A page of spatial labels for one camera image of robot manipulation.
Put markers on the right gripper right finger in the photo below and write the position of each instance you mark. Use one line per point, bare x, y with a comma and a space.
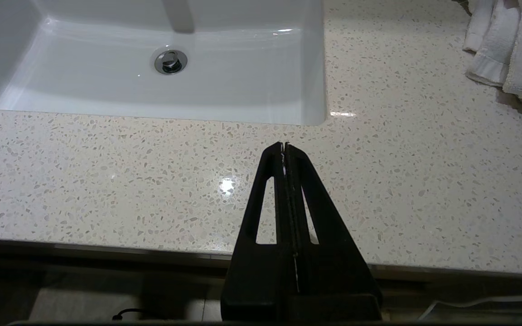
338, 271

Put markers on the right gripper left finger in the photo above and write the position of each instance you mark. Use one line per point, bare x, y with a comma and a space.
247, 271

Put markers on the white ceramic sink basin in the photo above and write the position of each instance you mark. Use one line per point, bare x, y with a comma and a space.
152, 81

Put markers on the chrome drain stopper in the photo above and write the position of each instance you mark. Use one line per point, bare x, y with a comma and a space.
170, 61

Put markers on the white towel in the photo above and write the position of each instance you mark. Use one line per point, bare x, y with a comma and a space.
514, 54

